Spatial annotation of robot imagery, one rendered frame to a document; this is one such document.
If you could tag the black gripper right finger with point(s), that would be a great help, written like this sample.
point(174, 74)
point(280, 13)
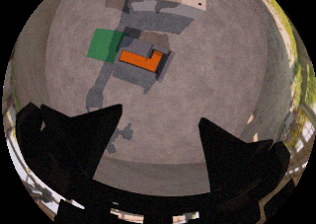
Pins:
point(226, 155)

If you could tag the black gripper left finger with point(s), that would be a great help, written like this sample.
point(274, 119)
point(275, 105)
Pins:
point(86, 135)

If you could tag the orange l-shaped part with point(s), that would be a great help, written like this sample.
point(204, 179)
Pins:
point(148, 63)

